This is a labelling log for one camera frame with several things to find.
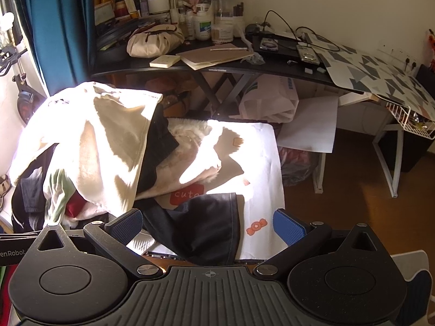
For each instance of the white pen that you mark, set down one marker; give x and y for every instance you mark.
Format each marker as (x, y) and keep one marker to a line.
(227, 49)

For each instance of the dark denim garment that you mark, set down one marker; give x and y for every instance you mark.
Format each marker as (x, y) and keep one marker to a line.
(204, 224)

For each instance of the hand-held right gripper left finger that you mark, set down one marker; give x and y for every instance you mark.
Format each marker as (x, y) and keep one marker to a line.
(127, 225)

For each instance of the white plastic shopping bag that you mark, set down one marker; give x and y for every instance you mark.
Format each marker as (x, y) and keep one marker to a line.
(268, 103)

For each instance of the white metal table frame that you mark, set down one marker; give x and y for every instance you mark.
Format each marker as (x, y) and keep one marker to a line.
(382, 156)

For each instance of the red cloth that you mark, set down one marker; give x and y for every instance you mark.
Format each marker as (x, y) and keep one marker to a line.
(74, 207)

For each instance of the white paper sheet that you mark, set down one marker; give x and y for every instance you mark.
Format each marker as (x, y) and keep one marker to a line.
(311, 125)

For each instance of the dark plastic bag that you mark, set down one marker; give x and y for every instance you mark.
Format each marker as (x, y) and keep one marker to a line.
(299, 166)

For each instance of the black desk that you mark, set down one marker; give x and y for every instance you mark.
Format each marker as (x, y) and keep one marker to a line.
(142, 65)

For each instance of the white and blue seat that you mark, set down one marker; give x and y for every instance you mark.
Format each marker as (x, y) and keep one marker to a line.
(413, 278)

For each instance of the green cloth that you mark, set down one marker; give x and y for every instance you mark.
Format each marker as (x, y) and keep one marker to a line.
(57, 193)

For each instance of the white makeup brush holder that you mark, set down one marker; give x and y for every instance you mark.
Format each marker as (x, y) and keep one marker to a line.
(158, 3)

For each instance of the cotton swab jar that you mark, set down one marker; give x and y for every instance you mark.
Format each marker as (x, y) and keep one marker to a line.
(223, 33)

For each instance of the black box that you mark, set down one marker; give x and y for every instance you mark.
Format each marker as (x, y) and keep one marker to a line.
(426, 74)

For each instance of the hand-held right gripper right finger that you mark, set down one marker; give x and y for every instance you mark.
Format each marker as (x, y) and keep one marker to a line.
(289, 225)

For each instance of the clear cosmetic organizer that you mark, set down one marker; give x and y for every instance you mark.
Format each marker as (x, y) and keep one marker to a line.
(229, 10)

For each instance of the white pump lotion bottle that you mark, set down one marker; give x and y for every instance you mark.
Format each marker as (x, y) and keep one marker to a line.
(203, 23)

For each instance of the cream velvet sweater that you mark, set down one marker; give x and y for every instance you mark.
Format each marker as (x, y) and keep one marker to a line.
(78, 135)

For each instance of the clear plastic wrapper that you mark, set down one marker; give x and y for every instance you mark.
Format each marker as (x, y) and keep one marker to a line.
(252, 59)

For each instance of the black plug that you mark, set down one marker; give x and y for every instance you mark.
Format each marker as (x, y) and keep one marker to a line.
(412, 65)

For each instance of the orange artificial flowers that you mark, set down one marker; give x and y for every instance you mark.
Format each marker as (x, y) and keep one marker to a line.
(431, 40)

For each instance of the white printed blanket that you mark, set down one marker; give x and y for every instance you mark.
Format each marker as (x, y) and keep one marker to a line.
(261, 176)

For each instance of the white fluffy cloth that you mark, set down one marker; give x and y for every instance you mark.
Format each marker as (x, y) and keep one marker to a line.
(185, 135)

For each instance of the black storage cabinet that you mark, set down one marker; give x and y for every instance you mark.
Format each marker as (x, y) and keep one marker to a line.
(414, 149)

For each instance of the geometric patterned table mat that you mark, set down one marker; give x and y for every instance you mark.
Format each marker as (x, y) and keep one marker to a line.
(373, 71)

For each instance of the brown notebook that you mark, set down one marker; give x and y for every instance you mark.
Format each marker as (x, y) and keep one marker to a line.
(210, 57)

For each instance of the pink tube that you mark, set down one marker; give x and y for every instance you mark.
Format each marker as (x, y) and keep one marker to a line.
(195, 1)

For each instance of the silver glitter phone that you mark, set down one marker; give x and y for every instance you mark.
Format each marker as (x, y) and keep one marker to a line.
(307, 55)

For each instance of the stack of cosmetics boxes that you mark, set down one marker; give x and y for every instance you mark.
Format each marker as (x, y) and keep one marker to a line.
(112, 12)

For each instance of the teal curtain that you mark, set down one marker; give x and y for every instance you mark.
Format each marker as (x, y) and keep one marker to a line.
(57, 23)

